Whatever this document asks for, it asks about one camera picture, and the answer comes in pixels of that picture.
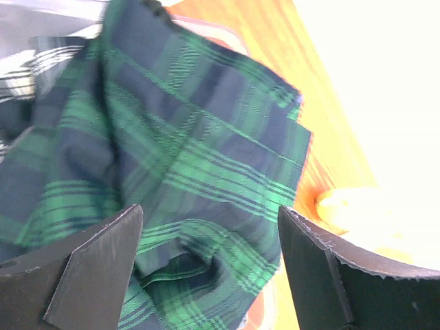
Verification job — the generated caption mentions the clear plastic storage bin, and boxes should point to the clear plastic storage bin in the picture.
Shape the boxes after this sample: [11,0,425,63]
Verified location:
[173,16,299,330]

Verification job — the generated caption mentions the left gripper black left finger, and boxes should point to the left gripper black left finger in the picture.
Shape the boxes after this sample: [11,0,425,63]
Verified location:
[1,205,143,329]

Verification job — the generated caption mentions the yellow mug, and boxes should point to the yellow mug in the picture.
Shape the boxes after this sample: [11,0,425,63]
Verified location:
[315,187,439,270]

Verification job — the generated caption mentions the green plaid pleated skirt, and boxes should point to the green plaid pleated skirt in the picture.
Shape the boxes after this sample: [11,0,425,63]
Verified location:
[1,1,311,329]

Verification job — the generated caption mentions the navy white plaid skirt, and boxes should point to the navy white plaid skirt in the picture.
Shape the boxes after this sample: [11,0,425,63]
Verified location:
[1,36,87,159]

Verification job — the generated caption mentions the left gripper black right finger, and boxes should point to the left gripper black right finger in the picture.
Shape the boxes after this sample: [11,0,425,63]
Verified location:
[278,206,439,329]

